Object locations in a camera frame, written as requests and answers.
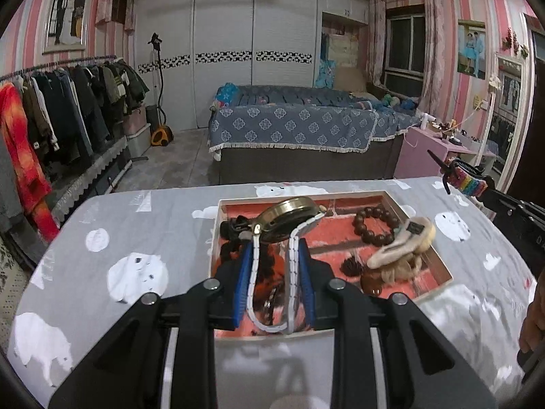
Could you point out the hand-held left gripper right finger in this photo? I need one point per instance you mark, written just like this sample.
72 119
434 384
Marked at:
307 285

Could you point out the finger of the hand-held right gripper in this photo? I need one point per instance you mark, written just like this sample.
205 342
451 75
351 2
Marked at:
502 200
477 170

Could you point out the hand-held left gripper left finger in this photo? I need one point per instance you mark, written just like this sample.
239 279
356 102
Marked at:
240 285

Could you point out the white tray with red lining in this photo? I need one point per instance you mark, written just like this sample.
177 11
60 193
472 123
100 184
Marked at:
332 247

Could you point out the black scrunchie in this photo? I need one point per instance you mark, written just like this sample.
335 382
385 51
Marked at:
232 226

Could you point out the brown pendant with dark flower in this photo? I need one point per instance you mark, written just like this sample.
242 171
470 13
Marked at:
370 283

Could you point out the gold watch with white band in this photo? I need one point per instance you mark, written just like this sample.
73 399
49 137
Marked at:
289 217

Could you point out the beige fuzzy hair clip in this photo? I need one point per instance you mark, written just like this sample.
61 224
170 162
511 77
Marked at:
396 251

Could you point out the person's right hand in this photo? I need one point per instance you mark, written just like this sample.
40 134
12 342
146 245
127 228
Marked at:
532 319

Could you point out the orange scrunchie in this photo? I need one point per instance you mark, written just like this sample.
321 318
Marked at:
274 272

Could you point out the pink desk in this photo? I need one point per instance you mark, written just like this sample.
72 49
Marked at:
419 149

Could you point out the white bottle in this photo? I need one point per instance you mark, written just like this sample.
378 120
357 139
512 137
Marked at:
425 121

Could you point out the white-framed mirror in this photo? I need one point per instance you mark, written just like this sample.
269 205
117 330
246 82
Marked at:
511 106

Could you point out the beige scrunchie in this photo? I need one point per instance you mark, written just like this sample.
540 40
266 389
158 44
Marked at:
400 272

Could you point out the bed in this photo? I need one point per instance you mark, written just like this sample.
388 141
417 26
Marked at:
298 166

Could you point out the pink floral curtain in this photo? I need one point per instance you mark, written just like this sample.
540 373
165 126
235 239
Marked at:
377 38
434 47

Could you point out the window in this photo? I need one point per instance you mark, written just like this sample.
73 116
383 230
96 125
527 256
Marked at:
404 47

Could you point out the blue patterned bedspread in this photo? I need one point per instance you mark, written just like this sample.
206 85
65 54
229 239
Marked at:
289 125

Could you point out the garment steamer with yellow base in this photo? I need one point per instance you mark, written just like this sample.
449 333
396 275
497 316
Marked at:
161 136

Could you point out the translucent storage box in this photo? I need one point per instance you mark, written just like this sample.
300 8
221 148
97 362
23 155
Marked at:
138 142

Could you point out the blue cloth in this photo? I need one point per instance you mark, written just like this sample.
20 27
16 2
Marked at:
325 74

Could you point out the low cabinet with lace cover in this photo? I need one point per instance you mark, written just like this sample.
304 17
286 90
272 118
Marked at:
89 174

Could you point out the blue pillow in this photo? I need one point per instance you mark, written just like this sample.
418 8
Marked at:
225 93

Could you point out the pink storage box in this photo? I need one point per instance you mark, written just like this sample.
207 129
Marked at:
134 119

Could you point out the floral patterned cloth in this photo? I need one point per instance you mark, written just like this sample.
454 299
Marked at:
10 281

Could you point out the row of hanging clothes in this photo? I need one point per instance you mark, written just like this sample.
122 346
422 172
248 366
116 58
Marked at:
64 106

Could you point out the white sliding-door wardrobe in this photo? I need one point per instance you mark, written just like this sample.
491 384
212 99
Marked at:
230 21

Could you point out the metal clothes rack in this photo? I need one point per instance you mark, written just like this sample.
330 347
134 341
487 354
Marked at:
51 64

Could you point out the framed wedding poster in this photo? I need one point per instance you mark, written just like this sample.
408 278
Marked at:
68 8

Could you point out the wall socket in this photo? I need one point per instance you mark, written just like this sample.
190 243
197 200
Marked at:
481 103

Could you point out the couple wall poster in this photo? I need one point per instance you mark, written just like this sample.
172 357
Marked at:
471 49

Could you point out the artificial wall flowers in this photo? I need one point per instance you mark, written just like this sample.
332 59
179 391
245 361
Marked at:
514 42

